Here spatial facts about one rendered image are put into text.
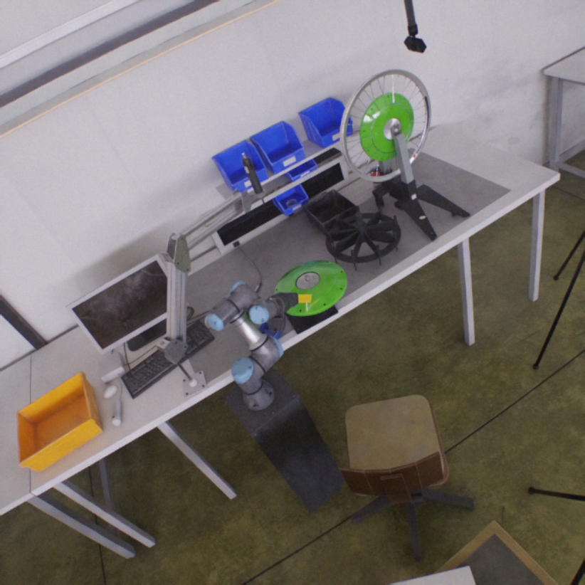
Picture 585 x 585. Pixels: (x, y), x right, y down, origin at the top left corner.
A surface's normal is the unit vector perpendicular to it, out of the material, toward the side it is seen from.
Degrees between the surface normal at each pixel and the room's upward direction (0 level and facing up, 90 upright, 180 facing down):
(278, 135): 90
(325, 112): 90
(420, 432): 0
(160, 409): 0
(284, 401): 0
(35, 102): 90
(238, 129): 90
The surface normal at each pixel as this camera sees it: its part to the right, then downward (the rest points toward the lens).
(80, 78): 0.41, 0.50
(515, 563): -0.31, -0.71
